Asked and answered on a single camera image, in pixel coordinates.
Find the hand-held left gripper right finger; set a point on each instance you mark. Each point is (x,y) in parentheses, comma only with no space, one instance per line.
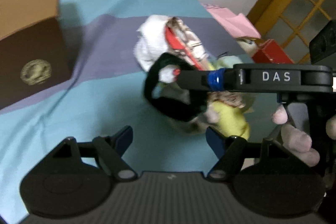
(214,143)

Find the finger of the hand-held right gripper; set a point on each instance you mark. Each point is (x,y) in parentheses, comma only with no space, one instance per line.
(194,79)

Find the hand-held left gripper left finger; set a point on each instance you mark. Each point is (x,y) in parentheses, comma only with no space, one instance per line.
(124,140)

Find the pink plush cloth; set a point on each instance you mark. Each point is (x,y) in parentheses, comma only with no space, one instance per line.
(213,116)

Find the yellow cloth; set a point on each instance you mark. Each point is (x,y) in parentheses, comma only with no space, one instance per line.
(231,120)

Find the black headband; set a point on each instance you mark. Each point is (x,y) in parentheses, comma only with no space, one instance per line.
(173,108)

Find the green knitted cloth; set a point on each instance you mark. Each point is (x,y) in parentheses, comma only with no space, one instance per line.
(228,61)

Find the red lined plaid cloth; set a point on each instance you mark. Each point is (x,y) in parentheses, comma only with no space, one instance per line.
(189,40)

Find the white knitted cloth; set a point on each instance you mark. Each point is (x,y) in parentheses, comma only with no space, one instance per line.
(152,40)

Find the brown cardboard box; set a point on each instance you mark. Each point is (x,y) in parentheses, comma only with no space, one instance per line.
(31,43)

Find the person's right hand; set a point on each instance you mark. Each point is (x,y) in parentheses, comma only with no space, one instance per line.
(296,140)

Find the red box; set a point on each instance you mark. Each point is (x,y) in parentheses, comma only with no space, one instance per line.
(273,53)

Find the white brown plush toy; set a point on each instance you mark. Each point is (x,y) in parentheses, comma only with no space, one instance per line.
(248,45)

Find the pink paper bag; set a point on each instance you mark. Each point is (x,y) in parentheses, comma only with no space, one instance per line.
(231,22)

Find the striped blue bed sheet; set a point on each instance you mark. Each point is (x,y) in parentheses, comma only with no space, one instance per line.
(105,29)

